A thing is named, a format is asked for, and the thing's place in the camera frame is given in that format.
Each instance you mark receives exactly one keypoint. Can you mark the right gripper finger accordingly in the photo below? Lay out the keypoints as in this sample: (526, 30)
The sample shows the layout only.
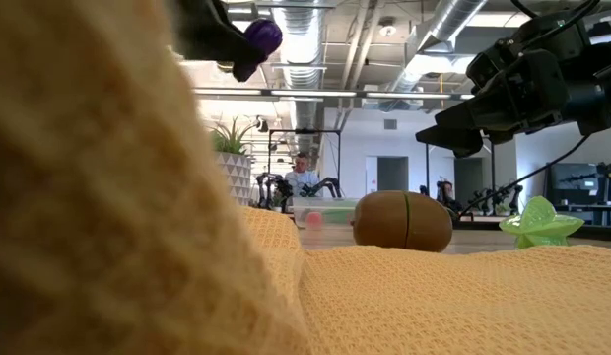
(453, 143)
(527, 93)

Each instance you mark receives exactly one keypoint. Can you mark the black background station frame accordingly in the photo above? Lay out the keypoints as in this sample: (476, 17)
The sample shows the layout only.
(427, 172)
(305, 131)

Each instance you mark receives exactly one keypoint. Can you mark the brown toy kiwi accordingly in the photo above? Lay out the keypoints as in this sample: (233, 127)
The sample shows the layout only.
(384, 222)

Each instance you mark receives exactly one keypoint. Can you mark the green toy starfruit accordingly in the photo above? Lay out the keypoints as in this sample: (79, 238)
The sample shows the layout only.
(539, 222)

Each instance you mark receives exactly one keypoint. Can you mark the succulent in white patterned pot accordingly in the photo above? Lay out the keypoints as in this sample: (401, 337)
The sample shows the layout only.
(234, 172)

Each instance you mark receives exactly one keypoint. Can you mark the grey background door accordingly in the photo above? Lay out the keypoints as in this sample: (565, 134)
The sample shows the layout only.
(393, 172)

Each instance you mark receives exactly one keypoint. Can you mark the black background screen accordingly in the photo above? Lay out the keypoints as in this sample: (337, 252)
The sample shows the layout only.
(571, 182)

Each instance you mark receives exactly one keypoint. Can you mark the person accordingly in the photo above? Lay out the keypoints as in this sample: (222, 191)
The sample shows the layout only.
(301, 178)
(447, 194)

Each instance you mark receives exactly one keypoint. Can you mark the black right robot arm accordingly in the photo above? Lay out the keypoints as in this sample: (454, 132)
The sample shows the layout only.
(606, 89)

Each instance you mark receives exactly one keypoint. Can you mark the clear plastic tupperware container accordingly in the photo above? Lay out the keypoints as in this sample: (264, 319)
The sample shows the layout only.
(330, 204)

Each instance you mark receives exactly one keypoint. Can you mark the black background robot arm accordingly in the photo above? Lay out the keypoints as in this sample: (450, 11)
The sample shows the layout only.
(512, 194)
(273, 190)
(325, 185)

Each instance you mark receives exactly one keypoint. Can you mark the silver spiral ventilation duct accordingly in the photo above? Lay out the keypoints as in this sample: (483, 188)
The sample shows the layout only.
(300, 74)
(448, 20)

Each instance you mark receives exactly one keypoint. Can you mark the purple toy grape bunch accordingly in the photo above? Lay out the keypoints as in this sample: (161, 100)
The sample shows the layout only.
(263, 35)

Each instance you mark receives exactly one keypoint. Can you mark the crossbar with strip lights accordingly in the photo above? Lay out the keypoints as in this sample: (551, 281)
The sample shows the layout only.
(310, 92)

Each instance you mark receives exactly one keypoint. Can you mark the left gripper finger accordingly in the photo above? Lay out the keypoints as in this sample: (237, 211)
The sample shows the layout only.
(212, 34)

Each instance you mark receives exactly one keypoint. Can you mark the red toy strawberry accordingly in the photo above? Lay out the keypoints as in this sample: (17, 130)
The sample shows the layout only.
(314, 220)

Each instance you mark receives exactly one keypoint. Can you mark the yellow waffle-weave cloth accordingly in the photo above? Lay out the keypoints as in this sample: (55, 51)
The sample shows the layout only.
(458, 301)
(113, 197)

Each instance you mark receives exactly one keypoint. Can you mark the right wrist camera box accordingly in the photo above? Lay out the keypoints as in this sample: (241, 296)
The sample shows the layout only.
(488, 69)

